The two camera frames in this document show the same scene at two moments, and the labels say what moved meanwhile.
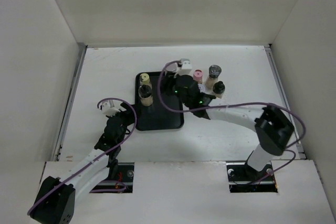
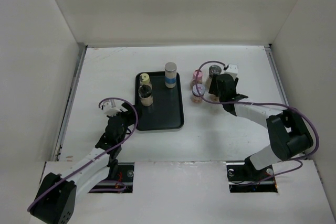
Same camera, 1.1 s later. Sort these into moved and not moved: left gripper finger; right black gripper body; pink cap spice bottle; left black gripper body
Moved: right black gripper body
Not moved: pink cap spice bottle; left black gripper body; left gripper finger
